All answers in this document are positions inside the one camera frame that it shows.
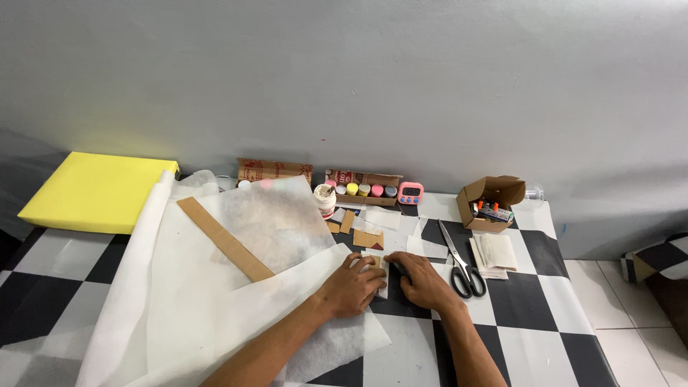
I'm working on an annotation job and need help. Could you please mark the person's left hand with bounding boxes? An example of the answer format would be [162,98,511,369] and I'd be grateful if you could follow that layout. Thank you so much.
[314,253,389,321]

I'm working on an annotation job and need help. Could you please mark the person's right hand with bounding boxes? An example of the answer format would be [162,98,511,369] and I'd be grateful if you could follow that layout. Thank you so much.
[384,251,467,318]

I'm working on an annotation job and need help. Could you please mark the white fabric piece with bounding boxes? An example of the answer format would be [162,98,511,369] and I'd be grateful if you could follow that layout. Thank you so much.
[364,206,403,231]
[406,235,450,261]

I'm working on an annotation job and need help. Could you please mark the cardboard piece with red corner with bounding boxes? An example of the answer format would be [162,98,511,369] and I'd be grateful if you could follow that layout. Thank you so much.
[353,229,385,252]

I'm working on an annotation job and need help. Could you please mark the pink digital timer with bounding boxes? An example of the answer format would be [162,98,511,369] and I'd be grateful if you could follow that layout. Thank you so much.
[397,182,425,206]

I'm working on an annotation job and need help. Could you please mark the row of coloured paint jars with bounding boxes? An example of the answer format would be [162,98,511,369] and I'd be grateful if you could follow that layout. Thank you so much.
[325,180,398,199]

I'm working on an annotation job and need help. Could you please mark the small open cardboard box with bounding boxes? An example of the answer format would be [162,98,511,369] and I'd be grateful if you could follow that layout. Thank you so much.
[456,175,527,234]

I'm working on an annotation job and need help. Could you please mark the cardboard tray with red print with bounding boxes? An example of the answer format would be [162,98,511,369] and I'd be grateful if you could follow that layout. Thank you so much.
[325,169,403,207]

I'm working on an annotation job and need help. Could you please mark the stack of folded white fabric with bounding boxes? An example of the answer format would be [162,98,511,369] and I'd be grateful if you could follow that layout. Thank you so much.
[469,233,519,281]

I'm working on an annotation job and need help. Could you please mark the white glue jar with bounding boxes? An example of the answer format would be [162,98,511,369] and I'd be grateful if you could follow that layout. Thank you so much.
[313,184,338,220]

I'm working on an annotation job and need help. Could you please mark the small packets with orange caps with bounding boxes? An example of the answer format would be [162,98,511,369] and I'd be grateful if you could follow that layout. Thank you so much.
[471,199,515,223]

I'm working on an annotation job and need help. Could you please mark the translucent white fabric sheet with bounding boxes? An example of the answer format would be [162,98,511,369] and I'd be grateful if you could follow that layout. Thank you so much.
[207,176,353,276]

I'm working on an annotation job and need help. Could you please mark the black and white checkered tablecloth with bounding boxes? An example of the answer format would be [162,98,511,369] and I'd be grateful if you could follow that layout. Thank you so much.
[0,192,620,387]

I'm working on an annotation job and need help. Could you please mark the clear plastic cup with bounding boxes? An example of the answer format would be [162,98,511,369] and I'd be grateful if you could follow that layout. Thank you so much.
[523,184,546,210]

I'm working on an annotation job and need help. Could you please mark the flat brown printed cardboard box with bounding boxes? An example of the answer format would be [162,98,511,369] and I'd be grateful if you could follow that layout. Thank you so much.
[237,157,314,187]

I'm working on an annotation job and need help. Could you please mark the long brown cardboard strip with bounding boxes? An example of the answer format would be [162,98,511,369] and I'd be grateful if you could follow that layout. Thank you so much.
[177,197,276,283]

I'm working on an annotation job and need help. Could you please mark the white nonwoven fabric roll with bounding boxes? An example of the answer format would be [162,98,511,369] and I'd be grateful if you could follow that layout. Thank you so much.
[75,170,392,387]

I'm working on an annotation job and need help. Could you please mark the checkered covered cushion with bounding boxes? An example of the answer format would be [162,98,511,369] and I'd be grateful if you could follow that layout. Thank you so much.
[620,231,688,350]

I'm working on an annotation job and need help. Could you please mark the yellow foam block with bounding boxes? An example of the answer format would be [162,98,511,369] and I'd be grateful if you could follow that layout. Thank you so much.
[17,152,180,235]

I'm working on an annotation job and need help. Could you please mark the black handled scissors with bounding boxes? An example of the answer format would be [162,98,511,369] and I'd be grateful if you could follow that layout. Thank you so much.
[438,218,488,300]

